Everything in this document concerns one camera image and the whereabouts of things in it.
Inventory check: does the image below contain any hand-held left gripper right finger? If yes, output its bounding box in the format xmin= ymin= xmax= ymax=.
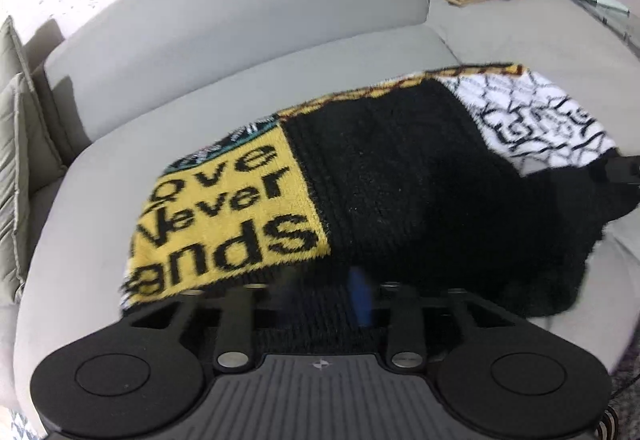
xmin=347 ymin=266 xmax=520 ymax=372

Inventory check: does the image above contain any patterned rug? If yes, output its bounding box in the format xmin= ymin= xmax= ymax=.
xmin=7 ymin=407 xmax=48 ymax=440

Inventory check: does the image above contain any black yellow white patchwork sweater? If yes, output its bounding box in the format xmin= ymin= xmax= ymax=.
xmin=119 ymin=63 xmax=632 ymax=355

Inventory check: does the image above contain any small grey quilted cushion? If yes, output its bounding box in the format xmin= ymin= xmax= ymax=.
xmin=0 ymin=14 xmax=36 ymax=88

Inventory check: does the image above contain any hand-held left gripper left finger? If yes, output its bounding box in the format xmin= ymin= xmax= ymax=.
xmin=120 ymin=270 xmax=307 ymax=373

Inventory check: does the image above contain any grey sofa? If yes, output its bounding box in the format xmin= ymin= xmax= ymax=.
xmin=10 ymin=0 xmax=640 ymax=421

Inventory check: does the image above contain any large grey quilted cushion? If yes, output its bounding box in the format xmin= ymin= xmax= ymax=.
xmin=0 ymin=72 xmax=68 ymax=305

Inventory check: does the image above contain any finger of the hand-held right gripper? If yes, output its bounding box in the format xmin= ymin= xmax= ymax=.
xmin=590 ymin=155 xmax=640 ymax=185

